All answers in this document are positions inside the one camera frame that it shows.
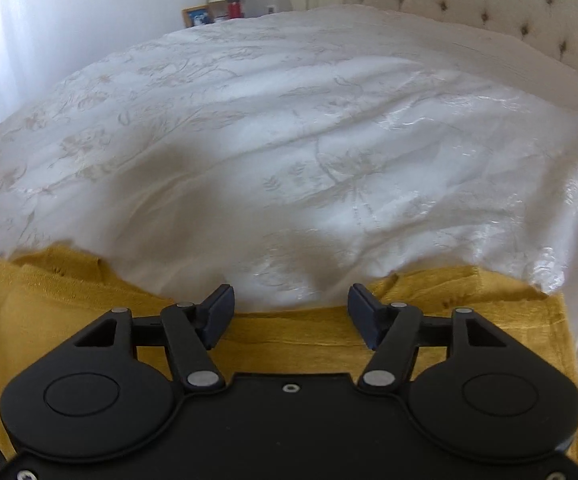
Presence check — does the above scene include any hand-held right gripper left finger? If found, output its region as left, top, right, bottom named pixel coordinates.
left=72, top=284, right=236, bottom=391

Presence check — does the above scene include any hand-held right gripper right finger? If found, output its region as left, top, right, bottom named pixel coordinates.
left=347, top=284, right=510, bottom=391

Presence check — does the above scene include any yellow knit sweater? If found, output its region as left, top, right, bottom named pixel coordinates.
left=0, top=242, right=578, bottom=480

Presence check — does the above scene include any white embroidered bedspread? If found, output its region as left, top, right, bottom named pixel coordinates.
left=0, top=4, right=578, bottom=463

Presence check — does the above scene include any white curtain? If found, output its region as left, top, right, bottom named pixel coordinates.
left=0, top=0, right=212, bottom=143

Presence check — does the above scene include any wooden picture frame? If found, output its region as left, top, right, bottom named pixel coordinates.
left=182, top=4, right=215, bottom=29

